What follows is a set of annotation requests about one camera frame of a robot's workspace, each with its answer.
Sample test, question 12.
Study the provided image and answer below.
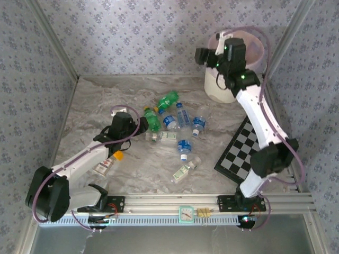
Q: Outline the tall clear bottle blue print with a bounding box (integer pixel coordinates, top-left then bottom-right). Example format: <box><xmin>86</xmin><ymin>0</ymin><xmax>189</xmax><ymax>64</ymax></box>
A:
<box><xmin>175</xmin><ymin>102</ymin><xmax>193</xmax><ymax>130</ymax></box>

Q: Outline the grey metal panel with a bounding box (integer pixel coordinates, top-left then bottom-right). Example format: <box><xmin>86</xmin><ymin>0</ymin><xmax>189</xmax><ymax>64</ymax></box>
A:
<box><xmin>29</xmin><ymin>214</ymin><xmax>318</xmax><ymax>254</ymax></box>

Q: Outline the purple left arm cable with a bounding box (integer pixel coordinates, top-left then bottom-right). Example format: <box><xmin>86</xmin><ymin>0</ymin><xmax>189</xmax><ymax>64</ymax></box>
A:
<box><xmin>31</xmin><ymin>105</ymin><xmax>141</xmax><ymax>235</ymax></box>

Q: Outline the right black controller board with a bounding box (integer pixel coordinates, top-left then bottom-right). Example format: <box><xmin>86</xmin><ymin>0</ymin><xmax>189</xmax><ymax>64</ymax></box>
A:
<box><xmin>236</xmin><ymin>214</ymin><xmax>259</xmax><ymax>230</ymax></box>

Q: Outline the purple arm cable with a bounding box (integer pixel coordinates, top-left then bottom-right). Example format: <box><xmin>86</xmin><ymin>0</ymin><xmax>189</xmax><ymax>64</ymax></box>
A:
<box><xmin>31</xmin><ymin>105</ymin><xmax>141</xmax><ymax>235</ymax></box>
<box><xmin>217</xmin><ymin>25</ymin><xmax>305</xmax><ymax>233</ymax></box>

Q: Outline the grey slotted cable duct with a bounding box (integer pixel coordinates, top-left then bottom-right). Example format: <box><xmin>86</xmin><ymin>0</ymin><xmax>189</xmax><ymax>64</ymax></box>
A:
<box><xmin>38</xmin><ymin>214</ymin><xmax>240</xmax><ymax>227</ymax></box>

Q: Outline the aluminium mounting rail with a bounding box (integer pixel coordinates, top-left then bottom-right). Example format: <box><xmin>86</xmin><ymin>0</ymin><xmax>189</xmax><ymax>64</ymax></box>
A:
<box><xmin>29</xmin><ymin>192</ymin><xmax>317</xmax><ymax>212</ymax></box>

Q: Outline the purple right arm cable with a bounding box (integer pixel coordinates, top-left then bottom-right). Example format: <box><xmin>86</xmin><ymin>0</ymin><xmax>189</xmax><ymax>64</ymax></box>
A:
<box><xmin>217</xmin><ymin>25</ymin><xmax>305</xmax><ymax>233</ymax></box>

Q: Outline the small teal clock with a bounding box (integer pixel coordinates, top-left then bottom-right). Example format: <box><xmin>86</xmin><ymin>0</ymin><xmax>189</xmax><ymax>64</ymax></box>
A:
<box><xmin>179</xmin><ymin>206</ymin><xmax>195</xmax><ymax>224</ymax></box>

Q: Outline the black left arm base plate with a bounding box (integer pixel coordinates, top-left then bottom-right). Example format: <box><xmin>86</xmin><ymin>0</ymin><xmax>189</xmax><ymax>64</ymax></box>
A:
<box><xmin>77</xmin><ymin>195</ymin><xmax>126</xmax><ymax>214</ymax></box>

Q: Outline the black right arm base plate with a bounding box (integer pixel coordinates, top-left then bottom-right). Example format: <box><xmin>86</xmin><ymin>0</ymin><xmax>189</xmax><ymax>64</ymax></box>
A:
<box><xmin>217</xmin><ymin>195</ymin><xmax>266</xmax><ymax>213</ymax></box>

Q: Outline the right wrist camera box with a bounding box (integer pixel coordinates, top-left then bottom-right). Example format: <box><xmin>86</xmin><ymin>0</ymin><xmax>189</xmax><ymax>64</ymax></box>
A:
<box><xmin>215</xmin><ymin>31</ymin><xmax>228</xmax><ymax>56</ymax></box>

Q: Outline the black controller board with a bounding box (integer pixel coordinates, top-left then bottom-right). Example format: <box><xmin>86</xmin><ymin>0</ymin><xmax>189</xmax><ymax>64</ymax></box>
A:
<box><xmin>236</xmin><ymin>214</ymin><xmax>259</xmax><ymax>230</ymax></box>
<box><xmin>87</xmin><ymin>214</ymin><xmax>119</xmax><ymax>230</ymax></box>

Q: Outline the aluminium side rail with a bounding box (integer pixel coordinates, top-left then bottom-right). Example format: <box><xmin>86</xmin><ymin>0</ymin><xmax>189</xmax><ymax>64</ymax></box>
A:
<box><xmin>261</xmin><ymin>75</ymin><xmax>304</xmax><ymax>193</ymax></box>

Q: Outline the white waste bin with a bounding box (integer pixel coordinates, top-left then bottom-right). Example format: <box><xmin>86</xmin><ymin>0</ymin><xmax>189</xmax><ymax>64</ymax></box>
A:
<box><xmin>203</xmin><ymin>29</ymin><xmax>266</xmax><ymax>104</ymax></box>

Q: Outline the left black controller board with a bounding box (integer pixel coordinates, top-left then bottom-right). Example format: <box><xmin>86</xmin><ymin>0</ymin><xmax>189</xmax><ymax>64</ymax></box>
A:
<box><xmin>87</xmin><ymin>214</ymin><xmax>119</xmax><ymax>230</ymax></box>

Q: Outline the pink plastic bin liner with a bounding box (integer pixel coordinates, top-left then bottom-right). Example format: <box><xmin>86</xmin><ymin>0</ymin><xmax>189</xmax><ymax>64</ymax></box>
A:
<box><xmin>208</xmin><ymin>29</ymin><xmax>266</xmax><ymax>80</ymax></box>

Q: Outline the aluminium frame post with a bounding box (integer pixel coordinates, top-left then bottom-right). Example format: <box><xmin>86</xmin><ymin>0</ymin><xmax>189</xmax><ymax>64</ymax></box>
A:
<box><xmin>262</xmin><ymin>0</ymin><xmax>317</xmax><ymax>81</ymax></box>
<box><xmin>26</xmin><ymin>0</ymin><xmax>80</xmax><ymax>81</ymax></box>

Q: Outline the green plastic bottle yellow cap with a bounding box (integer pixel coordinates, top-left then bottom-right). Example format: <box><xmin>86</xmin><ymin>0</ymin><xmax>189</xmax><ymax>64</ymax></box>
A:
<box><xmin>142</xmin><ymin>105</ymin><xmax>162</xmax><ymax>133</ymax></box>
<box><xmin>154</xmin><ymin>90</ymin><xmax>181</xmax><ymax>115</ymax></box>

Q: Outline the clear bottle orange cap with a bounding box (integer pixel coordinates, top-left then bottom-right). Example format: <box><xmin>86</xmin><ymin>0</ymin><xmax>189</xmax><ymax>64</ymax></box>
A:
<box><xmin>92</xmin><ymin>150</ymin><xmax>124</xmax><ymax>177</ymax></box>

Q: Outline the wooden clip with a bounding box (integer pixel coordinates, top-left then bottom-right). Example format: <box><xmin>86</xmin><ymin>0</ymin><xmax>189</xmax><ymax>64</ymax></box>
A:
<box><xmin>196</xmin><ymin>208</ymin><xmax>212</xmax><ymax>219</ymax></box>

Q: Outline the black white chessboard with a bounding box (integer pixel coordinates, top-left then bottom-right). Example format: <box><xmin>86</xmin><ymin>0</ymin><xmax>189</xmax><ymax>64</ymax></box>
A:
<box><xmin>213</xmin><ymin>116</ymin><xmax>262</xmax><ymax>185</ymax></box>

